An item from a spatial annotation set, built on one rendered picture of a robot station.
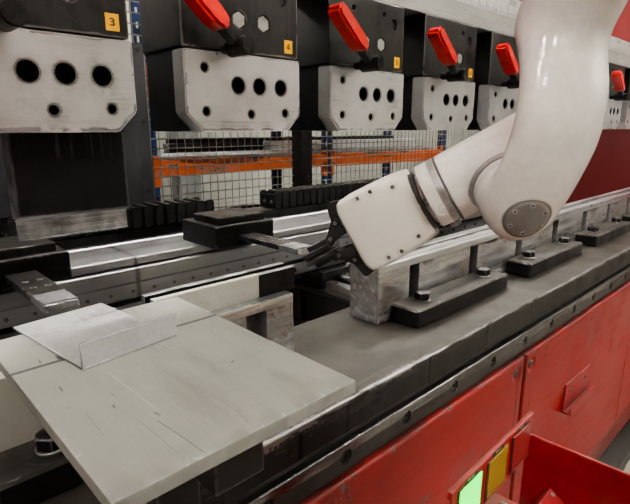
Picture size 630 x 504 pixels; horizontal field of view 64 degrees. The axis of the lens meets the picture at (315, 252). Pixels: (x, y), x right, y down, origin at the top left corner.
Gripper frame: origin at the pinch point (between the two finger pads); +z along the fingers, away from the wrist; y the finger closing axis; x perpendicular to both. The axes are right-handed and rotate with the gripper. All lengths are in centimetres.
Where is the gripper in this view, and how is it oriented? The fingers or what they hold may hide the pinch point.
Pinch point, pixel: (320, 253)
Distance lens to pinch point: 67.0
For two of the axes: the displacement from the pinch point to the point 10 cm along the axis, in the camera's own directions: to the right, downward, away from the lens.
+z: -8.3, 4.3, 3.5
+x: -2.8, 2.3, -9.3
